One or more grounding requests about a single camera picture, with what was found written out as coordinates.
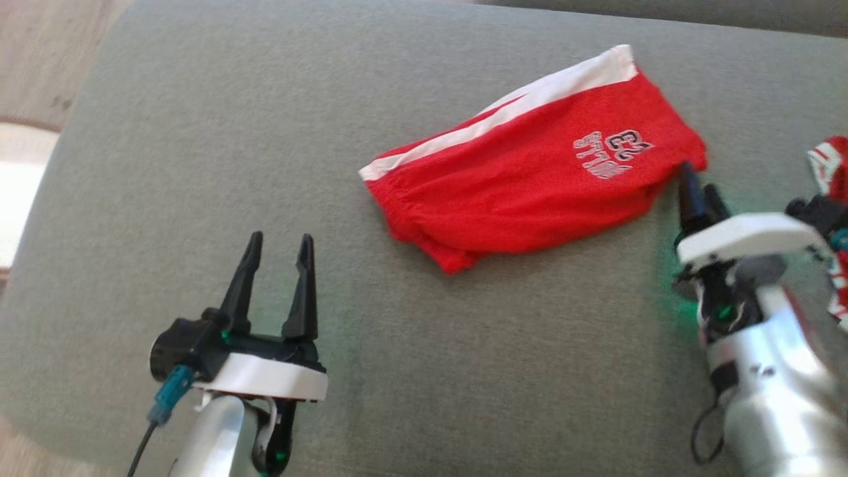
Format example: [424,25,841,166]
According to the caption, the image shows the red shorts white stripe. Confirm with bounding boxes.
[358,44,708,275]

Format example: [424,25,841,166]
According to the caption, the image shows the grey sofa seat cushion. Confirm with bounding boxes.
[0,0,848,477]

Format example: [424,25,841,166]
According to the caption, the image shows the grey sofa back cushion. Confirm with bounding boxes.
[474,0,848,38]

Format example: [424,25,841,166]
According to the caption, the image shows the red jersey white sleeves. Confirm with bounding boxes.
[806,135,848,333]

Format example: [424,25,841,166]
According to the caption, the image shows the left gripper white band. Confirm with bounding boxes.
[197,231,329,402]

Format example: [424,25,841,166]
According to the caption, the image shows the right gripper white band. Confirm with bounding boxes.
[675,161,830,267]

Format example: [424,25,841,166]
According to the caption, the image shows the thin black cable loop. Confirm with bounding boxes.
[690,396,731,466]

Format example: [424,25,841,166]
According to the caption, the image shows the left arm cable teal plug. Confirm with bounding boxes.
[126,364,197,477]

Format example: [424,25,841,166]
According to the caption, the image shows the white floor mat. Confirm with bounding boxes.
[0,122,62,270]

